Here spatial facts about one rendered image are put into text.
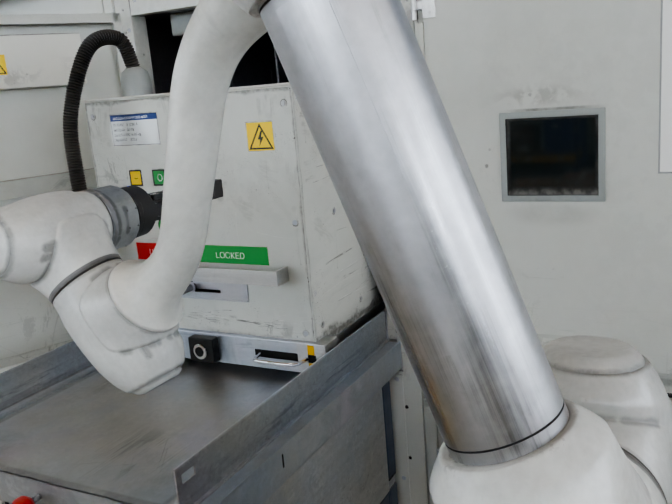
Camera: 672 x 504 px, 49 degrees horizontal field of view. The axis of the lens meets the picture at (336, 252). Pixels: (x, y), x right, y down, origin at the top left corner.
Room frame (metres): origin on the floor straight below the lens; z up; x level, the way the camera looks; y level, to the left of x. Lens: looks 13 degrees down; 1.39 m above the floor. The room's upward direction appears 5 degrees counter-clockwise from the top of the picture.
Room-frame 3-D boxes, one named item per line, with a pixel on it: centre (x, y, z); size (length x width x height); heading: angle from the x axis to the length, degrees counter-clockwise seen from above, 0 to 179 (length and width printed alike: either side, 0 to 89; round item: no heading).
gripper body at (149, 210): (1.08, 0.28, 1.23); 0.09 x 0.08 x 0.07; 151
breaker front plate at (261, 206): (1.40, 0.27, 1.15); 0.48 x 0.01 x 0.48; 61
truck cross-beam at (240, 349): (1.41, 0.26, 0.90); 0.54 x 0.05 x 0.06; 61
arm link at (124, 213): (1.01, 0.32, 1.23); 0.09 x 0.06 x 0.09; 61
